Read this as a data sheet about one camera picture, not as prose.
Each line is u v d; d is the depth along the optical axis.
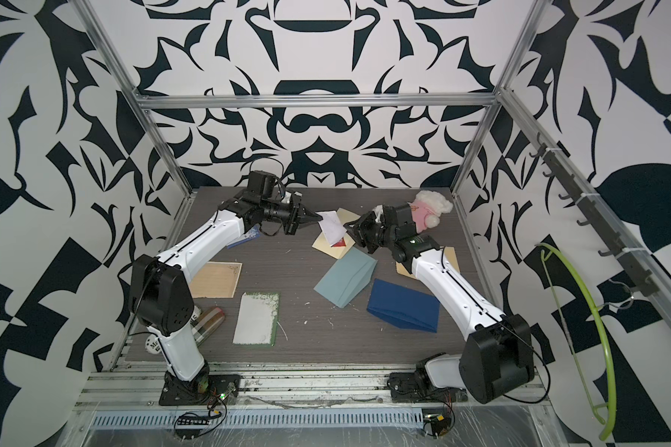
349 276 0.97
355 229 0.71
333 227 0.80
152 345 0.79
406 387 0.74
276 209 0.73
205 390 0.69
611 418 0.50
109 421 0.78
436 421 0.71
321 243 1.05
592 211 0.55
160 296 0.48
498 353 0.41
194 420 0.73
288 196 0.76
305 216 0.75
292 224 0.75
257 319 0.88
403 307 0.90
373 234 0.70
